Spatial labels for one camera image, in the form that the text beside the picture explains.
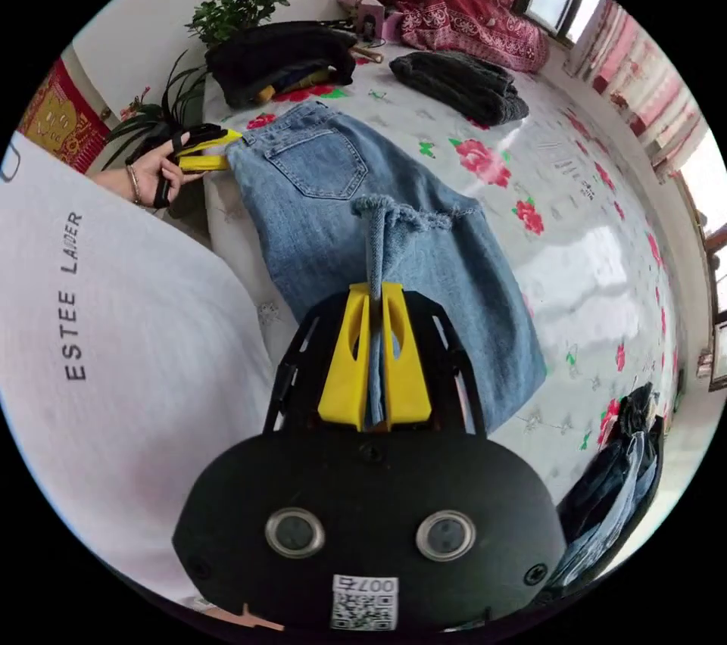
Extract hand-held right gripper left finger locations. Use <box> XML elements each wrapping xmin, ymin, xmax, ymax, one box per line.
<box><xmin>317</xmin><ymin>283</ymin><xmax>372</xmax><ymax>432</ymax></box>

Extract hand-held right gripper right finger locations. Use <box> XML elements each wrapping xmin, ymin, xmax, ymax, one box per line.
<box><xmin>381</xmin><ymin>283</ymin><xmax>432</xmax><ymax>425</ymax></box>

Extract light blue jeans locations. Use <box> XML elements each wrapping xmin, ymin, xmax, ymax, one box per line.
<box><xmin>225</xmin><ymin>100</ymin><xmax>548</xmax><ymax>432</ymax></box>

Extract person's left forearm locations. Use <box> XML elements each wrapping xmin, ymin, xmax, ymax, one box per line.
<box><xmin>89</xmin><ymin>164</ymin><xmax>141</xmax><ymax>205</ymax></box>

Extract pile of dark jeans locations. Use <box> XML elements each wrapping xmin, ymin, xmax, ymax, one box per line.
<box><xmin>536</xmin><ymin>382</ymin><xmax>666</xmax><ymax>603</ymax></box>

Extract person's left hand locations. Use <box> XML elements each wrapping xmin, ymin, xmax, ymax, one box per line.
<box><xmin>125</xmin><ymin>136</ymin><xmax>189</xmax><ymax>210</ymax></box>

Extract person's right hand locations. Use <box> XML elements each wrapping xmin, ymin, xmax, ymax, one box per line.
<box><xmin>240</xmin><ymin>602</ymin><xmax>286</xmax><ymax>631</ymax></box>

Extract long-leaved potted plant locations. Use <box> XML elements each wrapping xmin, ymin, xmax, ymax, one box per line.
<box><xmin>104</xmin><ymin>50</ymin><xmax>209</xmax><ymax>170</ymax></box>

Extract leafy green potted plant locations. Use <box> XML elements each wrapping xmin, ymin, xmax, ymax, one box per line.
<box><xmin>186</xmin><ymin>0</ymin><xmax>303</xmax><ymax>48</ymax></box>

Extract person's body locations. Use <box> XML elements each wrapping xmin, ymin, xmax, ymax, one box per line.
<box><xmin>0</xmin><ymin>130</ymin><xmax>298</xmax><ymax>603</ymax></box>

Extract dark grey sweater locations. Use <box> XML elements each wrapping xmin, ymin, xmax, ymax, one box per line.
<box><xmin>388</xmin><ymin>51</ymin><xmax>530</xmax><ymax>128</ymax></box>

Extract red patterned quilt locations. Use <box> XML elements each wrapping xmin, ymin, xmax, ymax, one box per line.
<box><xmin>324</xmin><ymin>0</ymin><xmax>551</xmax><ymax>74</ymax></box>

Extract pink striped curtain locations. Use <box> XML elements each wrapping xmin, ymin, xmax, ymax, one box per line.
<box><xmin>566</xmin><ymin>0</ymin><xmax>707</xmax><ymax>178</ymax></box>

